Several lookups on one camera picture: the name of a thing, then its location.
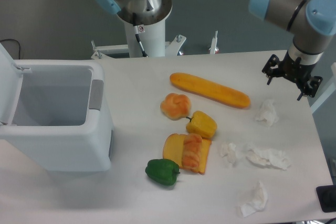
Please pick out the crumpled white tissue lower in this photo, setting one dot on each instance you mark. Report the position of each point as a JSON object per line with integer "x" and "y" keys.
{"x": 257, "y": 200}

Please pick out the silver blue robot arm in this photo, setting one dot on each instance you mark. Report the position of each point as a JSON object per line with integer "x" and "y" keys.
{"x": 312, "y": 23}

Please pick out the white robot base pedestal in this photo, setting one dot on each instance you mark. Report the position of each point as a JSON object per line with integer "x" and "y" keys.
{"x": 145, "y": 29}

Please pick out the yellow bell pepper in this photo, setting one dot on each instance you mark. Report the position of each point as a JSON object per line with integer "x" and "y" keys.
{"x": 202, "y": 124}

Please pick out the round knotted bread roll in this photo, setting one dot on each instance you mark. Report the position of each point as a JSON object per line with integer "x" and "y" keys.
{"x": 176, "y": 106}

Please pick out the long orange baguette bread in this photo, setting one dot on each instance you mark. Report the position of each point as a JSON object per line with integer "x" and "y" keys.
{"x": 209, "y": 89}

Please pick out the white frame post right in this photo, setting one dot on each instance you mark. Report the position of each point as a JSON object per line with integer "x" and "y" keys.
{"x": 326, "y": 91}

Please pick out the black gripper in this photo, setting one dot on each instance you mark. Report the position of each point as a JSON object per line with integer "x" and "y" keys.
{"x": 295, "y": 72}

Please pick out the crumpled white tissue small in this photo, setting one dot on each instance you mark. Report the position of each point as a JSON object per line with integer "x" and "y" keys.
{"x": 228, "y": 150}

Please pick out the crumpled white tissue upper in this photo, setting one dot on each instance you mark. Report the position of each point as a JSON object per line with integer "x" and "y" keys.
{"x": 267, "y": 113}

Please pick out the small croissant bread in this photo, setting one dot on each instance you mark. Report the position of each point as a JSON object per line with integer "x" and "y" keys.
{"x": 191, "y": 154}

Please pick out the crumpled white tissue wide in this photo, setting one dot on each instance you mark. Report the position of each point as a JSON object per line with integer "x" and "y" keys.
{"x": 268, "y": 157}

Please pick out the green bell pepper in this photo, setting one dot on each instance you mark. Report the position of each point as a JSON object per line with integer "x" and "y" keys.
{"x": 162, "y": 171}

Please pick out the white open trash bin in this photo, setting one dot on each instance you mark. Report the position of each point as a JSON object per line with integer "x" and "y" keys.
{"x": 55, "y": 112}

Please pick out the toast bread slice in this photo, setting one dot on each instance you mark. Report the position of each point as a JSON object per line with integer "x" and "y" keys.
{"x": 173, "y": 148}

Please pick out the black device at edge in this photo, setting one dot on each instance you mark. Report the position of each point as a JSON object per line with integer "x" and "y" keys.
{"x": 326, "y": 197}

